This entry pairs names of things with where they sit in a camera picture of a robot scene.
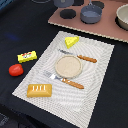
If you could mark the yellow toy cheese wedge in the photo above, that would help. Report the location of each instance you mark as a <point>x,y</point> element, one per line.
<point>70,41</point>

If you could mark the yellow toy butter box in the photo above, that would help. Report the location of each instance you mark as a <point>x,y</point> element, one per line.
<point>27,56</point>

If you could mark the grey toy pot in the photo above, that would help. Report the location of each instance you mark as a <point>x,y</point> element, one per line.
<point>63,3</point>

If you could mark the round beige toy plate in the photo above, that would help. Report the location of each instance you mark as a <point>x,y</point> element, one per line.
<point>68,66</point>

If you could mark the beige woven placemat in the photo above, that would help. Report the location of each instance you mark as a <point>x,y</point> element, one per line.
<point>68,107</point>

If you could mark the orange toy bread loaf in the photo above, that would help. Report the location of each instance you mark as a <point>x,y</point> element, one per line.
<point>39,90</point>

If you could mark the red toy tomato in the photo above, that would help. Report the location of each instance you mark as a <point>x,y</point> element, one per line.
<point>16,70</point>

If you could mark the black stove burner disc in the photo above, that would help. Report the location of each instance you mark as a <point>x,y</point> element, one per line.
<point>68,14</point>

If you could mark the grey toy saucepan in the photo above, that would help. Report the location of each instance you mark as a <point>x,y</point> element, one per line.
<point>91,13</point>

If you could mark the beige bowl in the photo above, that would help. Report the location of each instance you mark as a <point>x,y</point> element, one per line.
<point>122,15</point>

